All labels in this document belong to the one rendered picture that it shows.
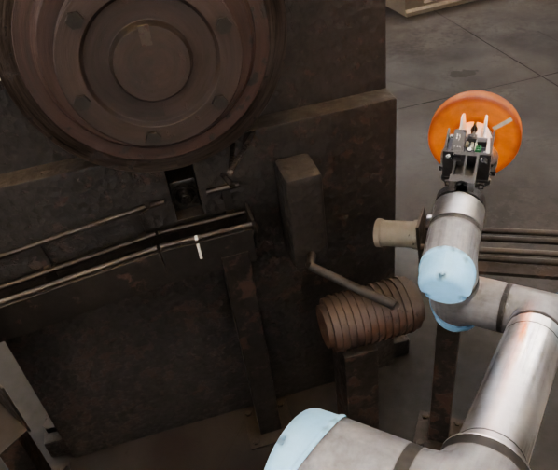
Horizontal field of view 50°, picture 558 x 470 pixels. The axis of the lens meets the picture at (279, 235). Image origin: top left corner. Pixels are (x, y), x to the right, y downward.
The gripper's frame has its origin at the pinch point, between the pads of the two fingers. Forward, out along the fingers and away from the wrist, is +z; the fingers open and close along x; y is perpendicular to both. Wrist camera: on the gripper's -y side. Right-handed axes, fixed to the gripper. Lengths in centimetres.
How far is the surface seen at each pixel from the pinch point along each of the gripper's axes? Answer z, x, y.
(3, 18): -20, 67, 33
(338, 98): 15.7, 29.5, -9.6
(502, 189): 92, -8, -119
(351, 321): -22.3, 19.7, -36.9
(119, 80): -21, 50, 24
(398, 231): -8.3, 12.1, -22.0
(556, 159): 118, -28, -126
